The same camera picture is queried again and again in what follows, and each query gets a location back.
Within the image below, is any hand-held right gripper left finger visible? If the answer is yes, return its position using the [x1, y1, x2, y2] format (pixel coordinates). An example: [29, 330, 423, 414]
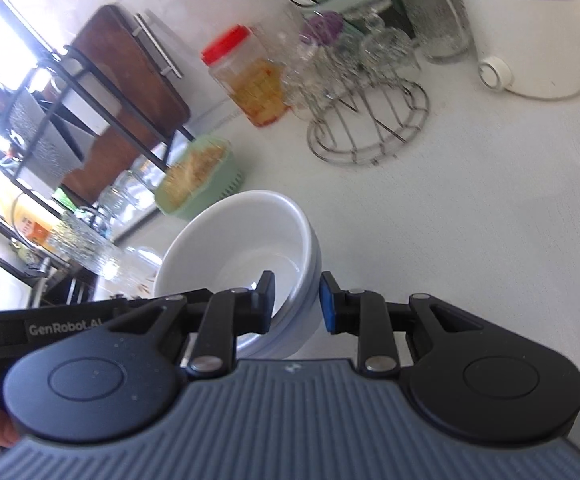
[106, 270, 277, 377]

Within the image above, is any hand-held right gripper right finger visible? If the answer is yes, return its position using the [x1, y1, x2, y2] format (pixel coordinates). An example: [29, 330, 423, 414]
[319, 272, 496, 379]

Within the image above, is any white ceramic bowl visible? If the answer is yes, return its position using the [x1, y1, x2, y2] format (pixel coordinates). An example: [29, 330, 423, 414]
[235, 230, 323, 361]
[152, 189, 315, 321]

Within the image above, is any hammered clear glass cup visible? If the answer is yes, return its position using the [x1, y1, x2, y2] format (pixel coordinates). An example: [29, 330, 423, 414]
[45, 209, 123, 281]

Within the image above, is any orange labelled bottle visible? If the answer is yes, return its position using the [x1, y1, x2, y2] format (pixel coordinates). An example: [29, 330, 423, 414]
[20, 217, 55, 251]

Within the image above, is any green plastic colander basket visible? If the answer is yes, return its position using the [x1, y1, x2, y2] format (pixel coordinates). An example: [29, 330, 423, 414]
[154, 134, 245, 222]

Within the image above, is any smooth clear drinking glass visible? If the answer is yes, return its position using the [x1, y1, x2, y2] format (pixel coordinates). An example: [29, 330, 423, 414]
[135, 152, 173, 196]
[115, 167, 153, 208]
[96, 182, 131, 221]

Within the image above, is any enoki mushroom bunch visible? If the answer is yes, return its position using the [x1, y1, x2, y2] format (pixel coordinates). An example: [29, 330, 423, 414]
[164, 141, 231, 210]

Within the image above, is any grey textured rack holder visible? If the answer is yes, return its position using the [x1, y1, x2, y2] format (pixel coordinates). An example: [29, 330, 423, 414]
[6, 89, 83, 188]

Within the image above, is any red-lidded plastic jar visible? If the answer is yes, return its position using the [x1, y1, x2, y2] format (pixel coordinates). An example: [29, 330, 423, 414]
[200, 25, 291, 128]

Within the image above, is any group of glasses on rack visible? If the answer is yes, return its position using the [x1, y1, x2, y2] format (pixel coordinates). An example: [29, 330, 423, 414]
[284, 7, 423, 121]

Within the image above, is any brown wooden cutting board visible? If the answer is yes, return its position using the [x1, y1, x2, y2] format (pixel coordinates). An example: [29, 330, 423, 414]
[61, 4, 191, 207]

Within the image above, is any purple round object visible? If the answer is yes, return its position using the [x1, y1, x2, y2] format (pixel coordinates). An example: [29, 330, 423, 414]
[301, 11, 345, 47]

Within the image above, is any hammered glass pitcher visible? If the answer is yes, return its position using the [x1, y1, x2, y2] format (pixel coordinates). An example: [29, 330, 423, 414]
[392, 0, 472, 65]

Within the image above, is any white kitchen appliance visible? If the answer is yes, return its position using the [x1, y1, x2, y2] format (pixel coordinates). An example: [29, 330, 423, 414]
[447, 0, 580, 102]

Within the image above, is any round wire glass rack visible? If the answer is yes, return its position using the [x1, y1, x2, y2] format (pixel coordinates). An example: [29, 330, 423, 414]
[306, 79, 431, 167]

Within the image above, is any black metal rack frame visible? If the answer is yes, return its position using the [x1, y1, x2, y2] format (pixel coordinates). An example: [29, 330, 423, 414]
[0, 44, 197, 201]

